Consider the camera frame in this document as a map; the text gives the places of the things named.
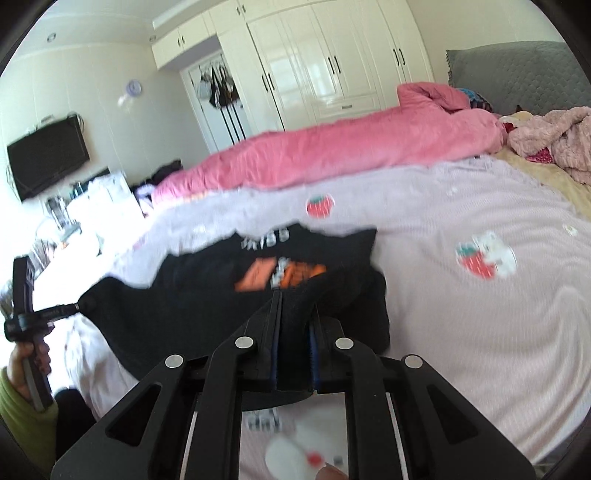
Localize lilac strawberry print bedsheet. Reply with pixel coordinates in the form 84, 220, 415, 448
64, 154, 591, 480

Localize black long-sleeve sweatshirt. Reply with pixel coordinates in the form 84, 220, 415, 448
78, 223, 390, 411

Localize pale pink fuzzy garment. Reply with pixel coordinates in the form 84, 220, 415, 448
507, 106, 590, 185

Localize dark clothes pile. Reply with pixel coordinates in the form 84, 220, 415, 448
129, 159, 183, 192

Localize black wall television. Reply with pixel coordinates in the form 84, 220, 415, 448
7, 115, 90, 202

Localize person's right hand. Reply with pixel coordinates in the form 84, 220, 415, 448
315, 465, 349, 480

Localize grey quilted headboard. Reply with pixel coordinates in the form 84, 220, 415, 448
446, 41, 590, 115

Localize hanging bags on door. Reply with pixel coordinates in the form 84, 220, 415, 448
197, 63, 239, 109

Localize person's left hand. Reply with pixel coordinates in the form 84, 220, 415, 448
6, 338, 53, 398

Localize white wardrobe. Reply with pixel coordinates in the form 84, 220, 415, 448
152, 1, 434, 133

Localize pink fleece blanket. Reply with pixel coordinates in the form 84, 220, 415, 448
152, 82, 506, 207

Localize green sleeved left forearm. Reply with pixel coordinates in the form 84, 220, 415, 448
1, 367, 58, 479

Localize white storage box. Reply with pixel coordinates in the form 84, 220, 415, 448
67, 171, 144, 253

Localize round wall clock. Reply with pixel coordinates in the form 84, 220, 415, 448
125, 80, 142, 98

